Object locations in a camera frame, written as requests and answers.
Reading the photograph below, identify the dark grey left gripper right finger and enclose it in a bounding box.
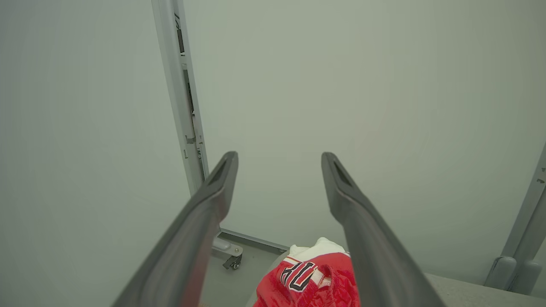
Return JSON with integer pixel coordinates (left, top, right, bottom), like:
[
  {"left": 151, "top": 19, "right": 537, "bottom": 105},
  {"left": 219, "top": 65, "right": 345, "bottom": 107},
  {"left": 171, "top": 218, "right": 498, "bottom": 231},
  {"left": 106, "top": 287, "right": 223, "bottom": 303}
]
[{"left": 321, "top": 152, "right": 447, "bottom": 307}]

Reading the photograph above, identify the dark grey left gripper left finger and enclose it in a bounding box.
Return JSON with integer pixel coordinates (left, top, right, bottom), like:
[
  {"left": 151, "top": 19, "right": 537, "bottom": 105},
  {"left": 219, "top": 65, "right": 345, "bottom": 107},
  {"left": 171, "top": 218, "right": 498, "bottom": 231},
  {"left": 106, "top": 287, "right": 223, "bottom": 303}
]
[{"left": 112, "top": 151, "right": 238, "bottom": 307}]

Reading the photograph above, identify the red jersey with black lettering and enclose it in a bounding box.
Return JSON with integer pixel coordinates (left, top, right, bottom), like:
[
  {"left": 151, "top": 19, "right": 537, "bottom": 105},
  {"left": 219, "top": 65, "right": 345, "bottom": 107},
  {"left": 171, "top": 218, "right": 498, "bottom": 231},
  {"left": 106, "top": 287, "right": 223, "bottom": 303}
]
[{"left": 254, "top": 237, "right": 361, "bottom": 307}]

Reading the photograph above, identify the grey partition caster foot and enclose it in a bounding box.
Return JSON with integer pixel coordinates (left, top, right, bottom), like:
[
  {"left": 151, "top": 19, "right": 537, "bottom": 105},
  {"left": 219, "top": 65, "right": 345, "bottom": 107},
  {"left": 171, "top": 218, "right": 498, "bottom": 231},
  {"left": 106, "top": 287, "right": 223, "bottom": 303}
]
[{"left": 212, "top": 232, "right": 244, "bottom": 270}]

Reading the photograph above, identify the grey stand at right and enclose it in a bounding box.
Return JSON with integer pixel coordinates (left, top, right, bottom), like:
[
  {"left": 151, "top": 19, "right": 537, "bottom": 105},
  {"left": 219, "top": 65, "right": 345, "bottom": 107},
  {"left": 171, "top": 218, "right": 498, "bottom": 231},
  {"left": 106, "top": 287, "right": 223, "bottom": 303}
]
[{"left": 484, "top": 143, "right": 546, "bottom": 297}]

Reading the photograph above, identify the grey partition bottom rail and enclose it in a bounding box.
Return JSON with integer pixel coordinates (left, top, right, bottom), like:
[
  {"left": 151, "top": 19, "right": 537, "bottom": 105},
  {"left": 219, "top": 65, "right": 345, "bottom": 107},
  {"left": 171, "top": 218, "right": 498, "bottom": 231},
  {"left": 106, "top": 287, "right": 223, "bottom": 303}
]
[{"left": 220, "top": 228, "right": 291, "bottom": 253}]

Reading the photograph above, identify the grey partition post with slots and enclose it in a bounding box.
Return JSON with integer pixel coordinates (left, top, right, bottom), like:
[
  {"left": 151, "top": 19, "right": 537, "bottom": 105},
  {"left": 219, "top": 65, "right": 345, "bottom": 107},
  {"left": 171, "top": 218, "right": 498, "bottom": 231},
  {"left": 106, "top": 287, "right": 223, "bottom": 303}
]
[{"left": 151, "top": 0, "right": 210, "bottom": 197}]

